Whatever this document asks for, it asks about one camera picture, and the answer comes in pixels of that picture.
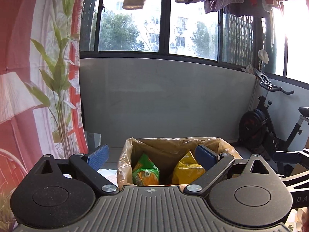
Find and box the yellow snack bag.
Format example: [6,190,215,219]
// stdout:
[172,150,206,185]

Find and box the green snack bag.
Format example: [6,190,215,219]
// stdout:
[132,154,160,186]

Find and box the person's right hand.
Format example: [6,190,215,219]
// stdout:
[296,207,309,232]

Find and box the small clear container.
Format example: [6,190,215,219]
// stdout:
[84,131,102,153]

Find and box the checkered floral tablecloth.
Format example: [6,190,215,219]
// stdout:
[98,169,298,231]

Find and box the black exercise bike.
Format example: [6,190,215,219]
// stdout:
[237,69,309,175]

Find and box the brown cardboard box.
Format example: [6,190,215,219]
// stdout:
[117,137,241,189]

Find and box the red floral curtain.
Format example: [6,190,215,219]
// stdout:
[1,0,88,231]

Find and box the black framed window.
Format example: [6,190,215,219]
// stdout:
[80,0,308,87]

